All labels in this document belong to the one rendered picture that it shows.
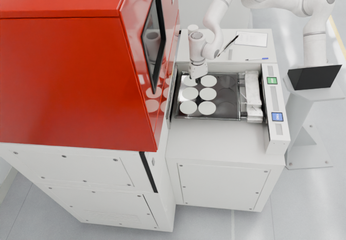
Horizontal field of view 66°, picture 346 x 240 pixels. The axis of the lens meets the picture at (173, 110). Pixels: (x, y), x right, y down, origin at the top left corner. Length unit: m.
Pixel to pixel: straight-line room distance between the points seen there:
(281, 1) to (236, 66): 0.43
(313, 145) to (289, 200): 0.56
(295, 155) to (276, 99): 1.03
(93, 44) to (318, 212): 2.06
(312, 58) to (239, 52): 0.42
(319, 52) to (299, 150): 1.03
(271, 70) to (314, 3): 0.42
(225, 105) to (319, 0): 0.77
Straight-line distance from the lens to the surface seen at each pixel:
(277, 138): 1.41
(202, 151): 1.48
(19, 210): 2.66
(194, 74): 1.49
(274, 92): 1.60
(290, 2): 1.72
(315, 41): 1.79
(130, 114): 0.84
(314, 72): 1.76
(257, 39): 1.91
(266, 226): 2.23
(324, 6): 1.77
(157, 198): 1.47
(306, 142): 2.56
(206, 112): 1.53
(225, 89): 1.65
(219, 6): 1.46
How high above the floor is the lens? 2.11
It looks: 51 degrees down
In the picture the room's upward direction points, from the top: 8 degrees counter-clockwise
